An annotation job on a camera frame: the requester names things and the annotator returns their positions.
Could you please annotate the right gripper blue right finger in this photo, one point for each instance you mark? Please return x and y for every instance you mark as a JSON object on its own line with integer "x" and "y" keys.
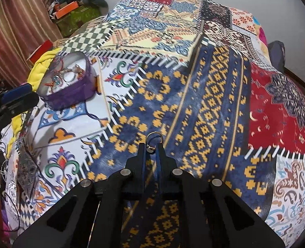
{"x": 160, "y": 153}

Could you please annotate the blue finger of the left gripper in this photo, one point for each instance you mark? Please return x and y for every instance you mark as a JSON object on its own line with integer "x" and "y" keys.
{"x": 16, "y": 93}

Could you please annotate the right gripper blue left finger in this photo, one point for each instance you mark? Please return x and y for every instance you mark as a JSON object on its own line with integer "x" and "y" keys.
{"x": 141, "y": 170}

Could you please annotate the purple heart-shaped jewelry box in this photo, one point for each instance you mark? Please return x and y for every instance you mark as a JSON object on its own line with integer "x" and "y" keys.
{"x": 59, "y": 95}

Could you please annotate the silver ring bangle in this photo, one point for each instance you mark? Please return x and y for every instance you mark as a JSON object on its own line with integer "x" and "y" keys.
{"x": 69, "y": 75}

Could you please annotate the yellow cartoon blanket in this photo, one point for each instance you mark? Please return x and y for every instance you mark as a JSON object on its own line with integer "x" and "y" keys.
{"x": 34, "y": 79}

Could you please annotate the red and white box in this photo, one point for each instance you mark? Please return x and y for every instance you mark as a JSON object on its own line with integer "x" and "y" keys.
{"x": 39, "y": 51}

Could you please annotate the striped red curtain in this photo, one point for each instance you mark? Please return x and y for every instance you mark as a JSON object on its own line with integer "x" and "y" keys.
{"x": 24, "y": 26}

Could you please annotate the green patterned covered stand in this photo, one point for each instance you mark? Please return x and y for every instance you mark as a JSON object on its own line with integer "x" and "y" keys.
{"x": 72, "y": 21}

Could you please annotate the orange box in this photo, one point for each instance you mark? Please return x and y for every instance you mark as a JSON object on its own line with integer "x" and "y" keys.
{"x": 66, "y": 9}

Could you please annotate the colourful patchwork bedspread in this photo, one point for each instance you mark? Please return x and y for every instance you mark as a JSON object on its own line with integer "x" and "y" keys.
{"x": 194, "y": 72}

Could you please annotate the dark grey backpack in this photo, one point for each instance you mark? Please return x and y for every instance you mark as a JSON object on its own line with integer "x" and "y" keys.
{"x": 276, "y": 50}

